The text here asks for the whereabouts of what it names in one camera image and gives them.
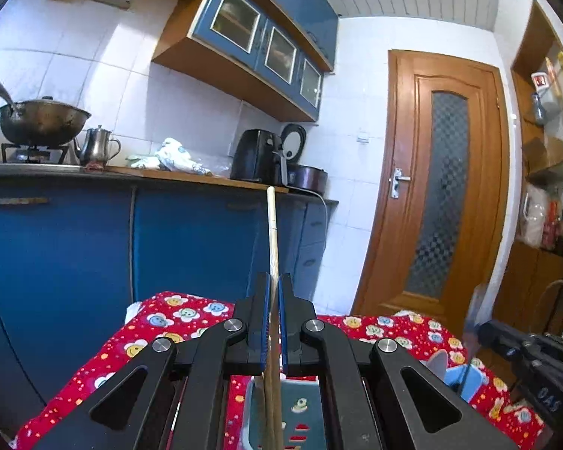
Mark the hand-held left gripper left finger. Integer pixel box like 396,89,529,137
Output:
30,272,270,450

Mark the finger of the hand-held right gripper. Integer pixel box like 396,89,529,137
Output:
479,319,531,362

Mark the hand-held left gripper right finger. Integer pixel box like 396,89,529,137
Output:
278,272,519,450

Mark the light blue utensil holder box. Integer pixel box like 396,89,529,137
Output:
244,351,489,450

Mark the wooden chopstick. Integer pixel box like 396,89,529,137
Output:
264,186,285,450
261,377,275,450

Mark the red flower print tablecloth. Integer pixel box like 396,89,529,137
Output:
14,291,545,450

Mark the wooden door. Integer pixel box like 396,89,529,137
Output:
352,49,519,333

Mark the dark rice cooker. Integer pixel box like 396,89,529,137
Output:
279,123,329,194

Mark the black air fryer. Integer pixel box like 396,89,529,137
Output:
230,129,289,186

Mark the white patterned rag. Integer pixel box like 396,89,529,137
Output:
126,137,212,176

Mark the wooden shelf unit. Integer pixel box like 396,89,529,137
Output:
492,0,563,338

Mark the blue base cabinet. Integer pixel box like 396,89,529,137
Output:
0,162,339,432

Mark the steel kettle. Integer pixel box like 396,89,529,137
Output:
74,125,122,167

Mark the dark steel wok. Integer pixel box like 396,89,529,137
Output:
0,96,92,147

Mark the white power cable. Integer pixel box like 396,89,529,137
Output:
305,190,331,245

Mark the steel door handle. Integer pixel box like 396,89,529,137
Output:
389,168,411,199

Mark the blue wall cabinet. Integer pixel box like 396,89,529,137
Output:
150,0,341,123

